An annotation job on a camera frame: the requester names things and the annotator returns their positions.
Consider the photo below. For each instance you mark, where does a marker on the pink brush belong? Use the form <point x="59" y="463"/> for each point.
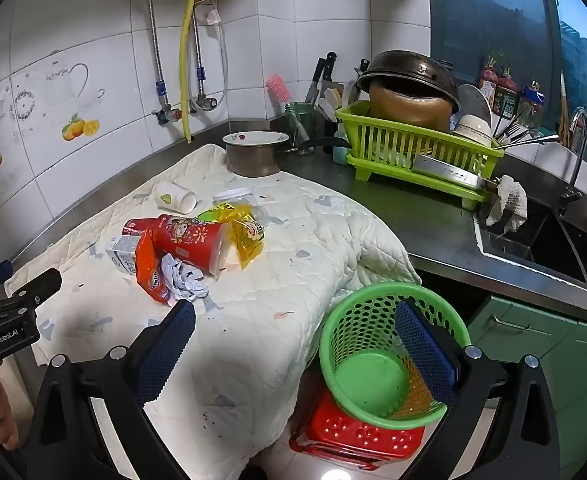
<point x="278" y="89"/>

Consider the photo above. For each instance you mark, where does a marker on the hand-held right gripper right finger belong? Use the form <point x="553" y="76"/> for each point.
<point x="426" y="355"/>

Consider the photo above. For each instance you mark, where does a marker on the red plastic stool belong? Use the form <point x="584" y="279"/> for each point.
<point x="353" y="435"/>

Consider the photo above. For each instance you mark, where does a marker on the metal saucepan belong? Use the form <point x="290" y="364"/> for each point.
<point x="251" y="160"/>

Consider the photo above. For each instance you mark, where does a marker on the black wok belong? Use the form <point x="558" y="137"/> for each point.
<point x="408" y="67"/>

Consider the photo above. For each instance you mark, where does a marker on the blue label sauce bottle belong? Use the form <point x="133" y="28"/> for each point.
<point x="532" y="102"/>

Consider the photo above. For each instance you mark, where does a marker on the white paper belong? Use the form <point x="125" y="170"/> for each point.
<point x="186" y="280"/>

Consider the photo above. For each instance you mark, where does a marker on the person's left hand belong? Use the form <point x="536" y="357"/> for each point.
<point x="3" y="410"/>

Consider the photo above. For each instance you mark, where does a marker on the blue pipe valve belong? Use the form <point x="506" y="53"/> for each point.
<point x="166" y="112"/>

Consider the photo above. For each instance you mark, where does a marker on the green mesh basket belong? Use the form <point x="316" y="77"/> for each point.
<point x="368" y="380"/>

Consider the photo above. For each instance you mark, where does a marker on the plain white bowl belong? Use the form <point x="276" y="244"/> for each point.
<point x="473" y="127"/>

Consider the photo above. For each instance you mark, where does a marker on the green plastic dish rack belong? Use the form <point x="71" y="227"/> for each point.
<point x="413" y="160"/>

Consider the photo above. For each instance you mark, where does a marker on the red capped sauce jar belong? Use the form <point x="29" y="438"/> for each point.
<point x="488" y="80"/>

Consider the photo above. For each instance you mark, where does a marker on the green glass jar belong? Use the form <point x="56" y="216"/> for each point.
<point x="299" y="125"/>

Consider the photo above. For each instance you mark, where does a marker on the grey plate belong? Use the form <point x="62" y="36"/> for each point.
<point x="473" y="100"/>

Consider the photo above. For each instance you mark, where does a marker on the red printed paper cup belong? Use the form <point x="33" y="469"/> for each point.
<point x="188" y="240"/>

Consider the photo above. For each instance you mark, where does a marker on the orange snack wrapper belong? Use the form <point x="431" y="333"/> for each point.
<point x="148" y="270"/>

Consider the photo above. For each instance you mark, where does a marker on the white drink carton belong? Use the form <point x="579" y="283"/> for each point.
<point x="122" y="255"/>

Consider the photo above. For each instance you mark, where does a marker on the pink paper tag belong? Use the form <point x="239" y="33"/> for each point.
<point x="213" y="16"/>

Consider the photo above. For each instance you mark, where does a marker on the white quilted mat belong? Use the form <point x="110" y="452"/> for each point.
<point x="283" y="270"/>

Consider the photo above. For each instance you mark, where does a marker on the chrome faucet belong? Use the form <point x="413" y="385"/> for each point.
<point x="576" y="150"/>

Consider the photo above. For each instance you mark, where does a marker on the clear round plastic lid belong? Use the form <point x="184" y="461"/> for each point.
<point x="233" y="194"/>

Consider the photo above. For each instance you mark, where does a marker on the window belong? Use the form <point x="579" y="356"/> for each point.
<point x="488" y="15"/>

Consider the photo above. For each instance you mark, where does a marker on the steel sink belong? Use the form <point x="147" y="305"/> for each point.
<point x="548" y="240"/>

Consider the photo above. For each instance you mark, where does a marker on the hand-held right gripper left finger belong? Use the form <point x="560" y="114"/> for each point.
<point x="166" y="350"/>

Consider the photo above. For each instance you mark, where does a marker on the white dishcloth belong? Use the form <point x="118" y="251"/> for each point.
<point x="511" y="200"/>

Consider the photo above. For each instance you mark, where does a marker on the brown cooking pot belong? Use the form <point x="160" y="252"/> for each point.
<point x="408" y="107"/>

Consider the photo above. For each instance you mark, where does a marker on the white printed bowl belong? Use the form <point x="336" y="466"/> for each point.
<point x="256" y="137"/>

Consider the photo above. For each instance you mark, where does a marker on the white spatula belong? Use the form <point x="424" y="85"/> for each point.
<point x="332" y="100"/>

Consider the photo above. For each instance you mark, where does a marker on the steel cleaver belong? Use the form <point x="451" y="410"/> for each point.
<point x="448" y="172"/>

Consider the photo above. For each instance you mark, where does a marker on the green cabinet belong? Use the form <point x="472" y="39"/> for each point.
<point x="563" y="360"/>

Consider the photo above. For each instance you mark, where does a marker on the metal water pipe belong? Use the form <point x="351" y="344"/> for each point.
<point x="198" y="60"/>

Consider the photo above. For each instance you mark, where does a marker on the small white plastic cup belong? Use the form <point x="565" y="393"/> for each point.
<point x="176" y="199"/>

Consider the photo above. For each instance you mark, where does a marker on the yellow plastic bag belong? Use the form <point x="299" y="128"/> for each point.
<point x="248" y="240"/>

